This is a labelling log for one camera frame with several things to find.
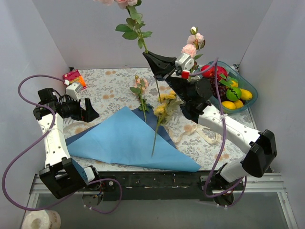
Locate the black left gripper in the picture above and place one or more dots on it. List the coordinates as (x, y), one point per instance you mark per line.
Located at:
(82, 110)

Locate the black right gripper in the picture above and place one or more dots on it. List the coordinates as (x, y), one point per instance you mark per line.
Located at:
(170, 71)

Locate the small pink bud stem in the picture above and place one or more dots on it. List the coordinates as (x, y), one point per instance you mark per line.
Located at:
(138, 89)

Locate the yellow rose stem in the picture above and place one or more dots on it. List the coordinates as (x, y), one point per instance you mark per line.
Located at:
(163, 112)

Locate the blue wrapping paper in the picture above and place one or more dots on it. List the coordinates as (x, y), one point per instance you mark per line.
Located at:
(165, 157)

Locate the pink rose stem long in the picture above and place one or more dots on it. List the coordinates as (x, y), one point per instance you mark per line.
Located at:
(132, 29)

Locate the cream ribbon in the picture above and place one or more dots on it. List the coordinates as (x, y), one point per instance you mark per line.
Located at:
(207, 133)

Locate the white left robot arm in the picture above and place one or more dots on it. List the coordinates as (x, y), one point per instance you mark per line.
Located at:
(62, 175)

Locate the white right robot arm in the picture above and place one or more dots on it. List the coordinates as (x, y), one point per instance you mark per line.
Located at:
(259, 148)

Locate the floral patterned table mat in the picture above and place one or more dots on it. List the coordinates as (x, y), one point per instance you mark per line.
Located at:
(109, 91)

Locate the orange pink snack box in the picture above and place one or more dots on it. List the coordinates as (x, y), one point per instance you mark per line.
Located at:
(75, 77)

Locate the red apple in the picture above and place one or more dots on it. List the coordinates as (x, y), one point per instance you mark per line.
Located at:
(209, 73)

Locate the pink dragon fruit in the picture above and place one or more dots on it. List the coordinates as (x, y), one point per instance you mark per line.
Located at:
(221, 73)

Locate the dark purple grape bunch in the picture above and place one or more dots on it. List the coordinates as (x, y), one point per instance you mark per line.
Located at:
(221, 88)

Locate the yellow lemon back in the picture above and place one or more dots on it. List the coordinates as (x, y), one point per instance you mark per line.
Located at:
(234, 83)

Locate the yellow lemon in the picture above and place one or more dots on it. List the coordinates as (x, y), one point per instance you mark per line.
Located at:
(234, 83)
(229, 105)
(238, 104)
(246, 95)

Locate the yellow lemon front left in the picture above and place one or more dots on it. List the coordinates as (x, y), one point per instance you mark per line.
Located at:
(229, 105)

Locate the teal plastic fruit basket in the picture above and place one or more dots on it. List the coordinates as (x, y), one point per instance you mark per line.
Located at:
(243, 83)

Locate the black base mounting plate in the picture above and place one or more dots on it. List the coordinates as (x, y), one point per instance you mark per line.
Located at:
(157, 185)

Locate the yellow lemon front right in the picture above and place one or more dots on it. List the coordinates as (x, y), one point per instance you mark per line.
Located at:
(238, 104)

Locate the white tape roll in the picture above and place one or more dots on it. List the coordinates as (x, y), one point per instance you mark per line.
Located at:
(43, 219)

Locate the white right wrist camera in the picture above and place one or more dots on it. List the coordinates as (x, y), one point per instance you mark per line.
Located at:
(183, 63)

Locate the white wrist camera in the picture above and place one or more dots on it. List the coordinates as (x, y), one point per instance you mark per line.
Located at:
(73, 90)
(183, 63)

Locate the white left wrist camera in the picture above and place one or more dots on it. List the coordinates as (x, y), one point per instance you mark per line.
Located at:
(73, 90)

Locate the aluminium rail frame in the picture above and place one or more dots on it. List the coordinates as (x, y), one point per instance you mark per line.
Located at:
(269, 183)

